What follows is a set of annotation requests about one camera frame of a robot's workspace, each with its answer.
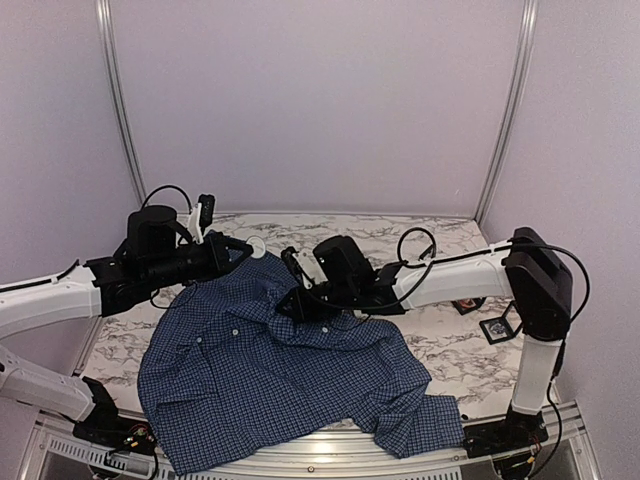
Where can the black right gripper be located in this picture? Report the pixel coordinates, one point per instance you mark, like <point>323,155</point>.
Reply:
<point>301,311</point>

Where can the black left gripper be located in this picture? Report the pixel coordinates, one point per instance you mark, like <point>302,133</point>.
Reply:
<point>216,255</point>

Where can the brown round brooch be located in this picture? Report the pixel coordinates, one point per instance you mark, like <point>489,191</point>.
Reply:
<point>258,247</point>

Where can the blue checked shirt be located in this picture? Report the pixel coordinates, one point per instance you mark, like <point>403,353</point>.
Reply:
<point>225,375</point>

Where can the orange rimmed round brooch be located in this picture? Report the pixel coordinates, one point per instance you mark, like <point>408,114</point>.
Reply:
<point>467,303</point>

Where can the white blue round brooch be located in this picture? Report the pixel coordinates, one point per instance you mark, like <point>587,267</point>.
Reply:
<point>497,330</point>

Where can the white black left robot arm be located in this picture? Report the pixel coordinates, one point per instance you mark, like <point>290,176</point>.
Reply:
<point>158,252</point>

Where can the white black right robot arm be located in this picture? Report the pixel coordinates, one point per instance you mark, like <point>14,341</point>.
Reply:
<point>523,269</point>

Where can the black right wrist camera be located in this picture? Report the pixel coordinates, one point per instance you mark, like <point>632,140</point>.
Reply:
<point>347,271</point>

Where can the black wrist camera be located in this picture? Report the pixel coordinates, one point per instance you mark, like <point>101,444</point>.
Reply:
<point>207,208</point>
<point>347,271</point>

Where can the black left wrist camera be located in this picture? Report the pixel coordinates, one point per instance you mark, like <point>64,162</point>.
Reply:
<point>207,208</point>

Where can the black frame stand middle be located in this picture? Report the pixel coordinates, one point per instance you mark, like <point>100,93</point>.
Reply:
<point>464,311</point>

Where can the black frame stand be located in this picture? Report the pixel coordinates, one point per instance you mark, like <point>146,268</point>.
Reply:
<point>504,320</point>
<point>464,311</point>

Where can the black frame stand near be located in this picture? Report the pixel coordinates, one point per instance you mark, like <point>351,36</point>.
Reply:
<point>504,320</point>

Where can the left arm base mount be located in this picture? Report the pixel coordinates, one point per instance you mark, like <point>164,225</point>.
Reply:
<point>105,426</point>

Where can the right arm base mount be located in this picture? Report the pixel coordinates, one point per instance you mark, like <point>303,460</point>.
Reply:
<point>520,428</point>

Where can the aluminium front rail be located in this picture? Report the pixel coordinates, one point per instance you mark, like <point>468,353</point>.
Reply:
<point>331,453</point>

